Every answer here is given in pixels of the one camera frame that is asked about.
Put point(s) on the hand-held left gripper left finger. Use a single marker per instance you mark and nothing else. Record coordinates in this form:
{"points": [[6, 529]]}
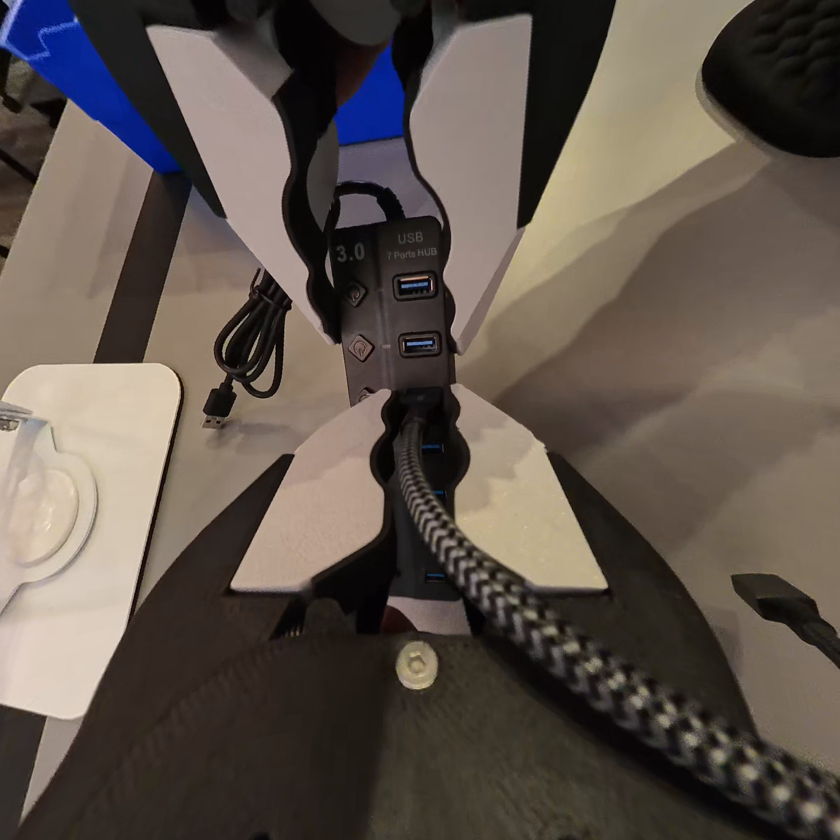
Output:
{"points": [[315, 518]]}

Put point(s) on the white book stand wooden board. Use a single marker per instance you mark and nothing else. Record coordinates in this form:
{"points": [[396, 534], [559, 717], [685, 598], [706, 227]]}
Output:
{"points": [[98, 525]]}

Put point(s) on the blue plastic bin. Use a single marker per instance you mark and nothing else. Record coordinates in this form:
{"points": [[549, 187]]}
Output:
{"points": [[79, 79]]}

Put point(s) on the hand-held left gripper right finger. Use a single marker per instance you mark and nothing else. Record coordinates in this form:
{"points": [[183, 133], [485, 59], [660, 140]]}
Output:
{"points": [[558, 538]]}

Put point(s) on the black seven-port usb hub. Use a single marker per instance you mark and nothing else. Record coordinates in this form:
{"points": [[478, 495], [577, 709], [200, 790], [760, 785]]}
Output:
{"points": [[400, 315]]}

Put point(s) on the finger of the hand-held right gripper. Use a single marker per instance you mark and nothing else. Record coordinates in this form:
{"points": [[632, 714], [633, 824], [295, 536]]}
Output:
{"points": [[229, 164], [479, 164]]}

